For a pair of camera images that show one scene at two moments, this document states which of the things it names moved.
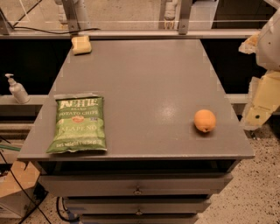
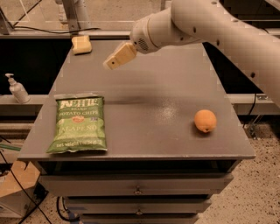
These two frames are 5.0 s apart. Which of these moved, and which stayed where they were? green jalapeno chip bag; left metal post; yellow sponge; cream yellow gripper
Moved: cream yellow gripper
Stayed: green jalapeno chip bag; yellow sponge; left metal post
